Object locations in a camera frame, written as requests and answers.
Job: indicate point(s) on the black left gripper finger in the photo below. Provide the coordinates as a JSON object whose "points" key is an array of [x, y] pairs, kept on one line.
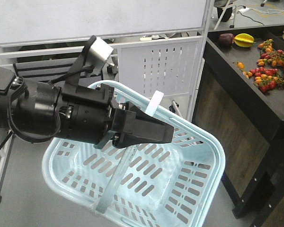
{"points": [[132, 126]]}

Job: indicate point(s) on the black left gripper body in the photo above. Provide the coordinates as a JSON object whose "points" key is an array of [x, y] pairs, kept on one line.
{"points": [[87, 114]]}

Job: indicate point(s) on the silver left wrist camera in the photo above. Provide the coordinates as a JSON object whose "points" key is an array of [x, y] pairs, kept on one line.
{"points": [[98, 53]]}

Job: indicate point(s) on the light blue plastic basket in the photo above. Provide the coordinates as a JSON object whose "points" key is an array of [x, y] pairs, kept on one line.
{"points": [[165, 185]]}

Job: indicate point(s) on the dark purple fruit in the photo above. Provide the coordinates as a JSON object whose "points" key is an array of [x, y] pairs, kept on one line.
{"points": [[226, 39]]}

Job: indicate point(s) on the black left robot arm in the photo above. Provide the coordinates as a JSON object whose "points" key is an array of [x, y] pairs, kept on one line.
{"points": [[37, 111]]}

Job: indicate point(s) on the yellow starfruit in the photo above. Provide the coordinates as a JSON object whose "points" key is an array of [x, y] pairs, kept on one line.
{"points": [[244, 40]]}

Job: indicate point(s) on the white perforated rack frame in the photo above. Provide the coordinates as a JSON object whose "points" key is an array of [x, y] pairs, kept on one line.
{"points": [[168, 65]]}

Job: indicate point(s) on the black produce display stand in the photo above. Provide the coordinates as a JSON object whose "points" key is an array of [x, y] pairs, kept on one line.
{"points": [[250, 126]]}

